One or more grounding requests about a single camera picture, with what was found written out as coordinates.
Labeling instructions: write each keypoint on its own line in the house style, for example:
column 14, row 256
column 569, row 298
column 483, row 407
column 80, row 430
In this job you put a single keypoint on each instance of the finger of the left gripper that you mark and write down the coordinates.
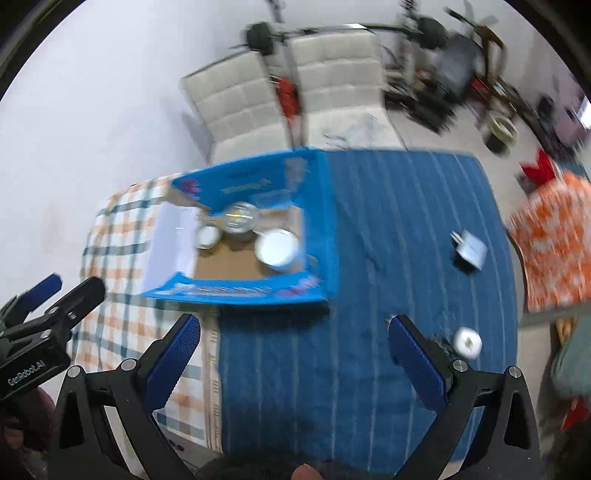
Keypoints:
column 37, row 295
column 66, row 313

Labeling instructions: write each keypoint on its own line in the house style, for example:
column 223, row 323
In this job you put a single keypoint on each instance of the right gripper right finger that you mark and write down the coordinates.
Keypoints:
column 506, row 443

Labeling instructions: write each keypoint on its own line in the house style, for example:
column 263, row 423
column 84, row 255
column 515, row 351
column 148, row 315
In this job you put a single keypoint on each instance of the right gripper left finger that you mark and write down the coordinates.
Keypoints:
column 82, row 444

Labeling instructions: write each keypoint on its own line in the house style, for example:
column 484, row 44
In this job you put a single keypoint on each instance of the white oval device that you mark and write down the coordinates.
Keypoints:
column 467, row 343

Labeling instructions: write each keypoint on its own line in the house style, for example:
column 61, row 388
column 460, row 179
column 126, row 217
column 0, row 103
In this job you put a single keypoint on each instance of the teal fabric bundle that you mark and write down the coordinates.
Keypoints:
column 570, row 371

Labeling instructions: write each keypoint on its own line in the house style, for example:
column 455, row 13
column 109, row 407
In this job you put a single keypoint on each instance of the round tin white lid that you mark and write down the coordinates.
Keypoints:
column 207, row 237

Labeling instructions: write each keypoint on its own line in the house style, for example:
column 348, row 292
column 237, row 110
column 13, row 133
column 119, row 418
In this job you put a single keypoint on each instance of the white power adapter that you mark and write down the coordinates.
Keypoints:
column 470, row 251

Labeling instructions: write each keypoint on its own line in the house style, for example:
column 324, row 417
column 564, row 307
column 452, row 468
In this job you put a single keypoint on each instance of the grey jar silver lid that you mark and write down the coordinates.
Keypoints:
column 239, row 220

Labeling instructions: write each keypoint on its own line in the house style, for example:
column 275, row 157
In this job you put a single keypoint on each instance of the blue cardboard box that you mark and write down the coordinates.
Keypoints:
column 293, row 191

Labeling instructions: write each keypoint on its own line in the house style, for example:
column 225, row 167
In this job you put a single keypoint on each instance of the orange white patterned cloth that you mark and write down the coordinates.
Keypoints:
column 552, row 234

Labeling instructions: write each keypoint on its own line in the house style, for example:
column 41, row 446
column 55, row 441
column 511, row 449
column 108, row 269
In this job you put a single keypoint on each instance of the blue striped cloth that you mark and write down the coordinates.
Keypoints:
column 319, row 380

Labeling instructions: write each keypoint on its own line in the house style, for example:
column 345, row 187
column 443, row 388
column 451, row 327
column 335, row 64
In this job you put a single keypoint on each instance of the white round jar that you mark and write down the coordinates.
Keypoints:
column 277, row 249

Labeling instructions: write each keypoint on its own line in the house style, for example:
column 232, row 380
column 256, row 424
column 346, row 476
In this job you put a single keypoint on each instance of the red fabric item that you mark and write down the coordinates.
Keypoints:
column 541, row 171

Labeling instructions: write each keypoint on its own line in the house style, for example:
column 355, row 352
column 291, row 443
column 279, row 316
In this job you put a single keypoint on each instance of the left white padded chair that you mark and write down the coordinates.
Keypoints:
column 238, row 104

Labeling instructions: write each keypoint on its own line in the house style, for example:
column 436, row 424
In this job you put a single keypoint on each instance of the white padded chair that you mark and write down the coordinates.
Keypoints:
column 340, row 84
column 238, row 104

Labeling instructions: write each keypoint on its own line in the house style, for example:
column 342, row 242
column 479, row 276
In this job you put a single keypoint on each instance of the green trash bin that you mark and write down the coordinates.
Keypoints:
column 502, row 134

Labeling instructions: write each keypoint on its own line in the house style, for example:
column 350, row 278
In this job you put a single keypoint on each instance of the right white padded chair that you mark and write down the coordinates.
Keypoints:
column 340, row 84

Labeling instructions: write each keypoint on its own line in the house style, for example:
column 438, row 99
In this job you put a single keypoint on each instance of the black weight bench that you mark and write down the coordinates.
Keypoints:
column 432, row 102

